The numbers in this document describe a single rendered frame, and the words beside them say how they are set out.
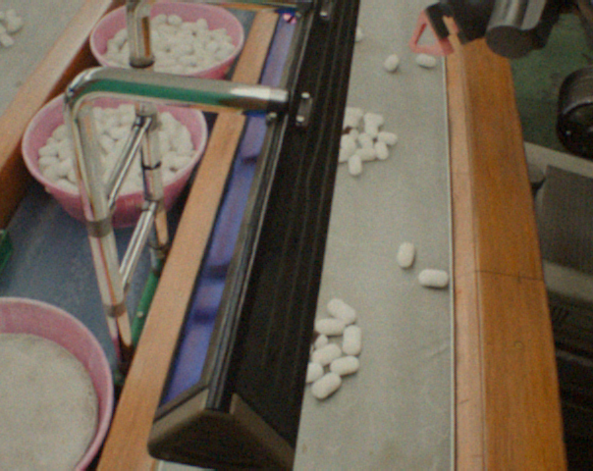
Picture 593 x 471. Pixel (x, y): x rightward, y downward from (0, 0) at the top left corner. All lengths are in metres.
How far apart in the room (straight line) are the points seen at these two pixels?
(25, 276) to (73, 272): 0.07
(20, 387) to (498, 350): 0.54
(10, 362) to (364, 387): 0.40
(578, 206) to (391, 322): 0.76
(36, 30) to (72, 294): 0.58
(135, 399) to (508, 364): 0.41
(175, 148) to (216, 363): 0.72
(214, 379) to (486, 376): 0.49
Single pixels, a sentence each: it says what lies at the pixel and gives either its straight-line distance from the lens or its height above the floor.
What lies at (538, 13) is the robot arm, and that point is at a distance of 0.82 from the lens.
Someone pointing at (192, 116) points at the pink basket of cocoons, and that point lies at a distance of 1.05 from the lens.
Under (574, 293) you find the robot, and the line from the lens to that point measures 1.32.
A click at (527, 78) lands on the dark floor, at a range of 2.79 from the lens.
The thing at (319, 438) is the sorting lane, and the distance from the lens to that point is 0.73.
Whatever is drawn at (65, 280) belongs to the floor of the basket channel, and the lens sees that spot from 0.95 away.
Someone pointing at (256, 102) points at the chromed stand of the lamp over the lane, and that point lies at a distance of 0.47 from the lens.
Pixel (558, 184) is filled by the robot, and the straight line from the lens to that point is 1.53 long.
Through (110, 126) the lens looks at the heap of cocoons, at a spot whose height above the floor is 0.74.
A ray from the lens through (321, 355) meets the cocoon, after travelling 0.76.
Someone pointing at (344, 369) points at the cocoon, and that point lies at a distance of 0.76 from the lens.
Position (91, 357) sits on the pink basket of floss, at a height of 0.75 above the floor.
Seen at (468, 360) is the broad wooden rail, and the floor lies 0.75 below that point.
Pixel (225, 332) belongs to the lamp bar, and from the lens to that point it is 0.35.
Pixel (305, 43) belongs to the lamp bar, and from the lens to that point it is 0.55.
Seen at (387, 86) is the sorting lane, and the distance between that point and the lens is 1.18.
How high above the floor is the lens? 1.40
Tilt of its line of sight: 47 degrees down
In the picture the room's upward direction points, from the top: 6 degrees clockwise
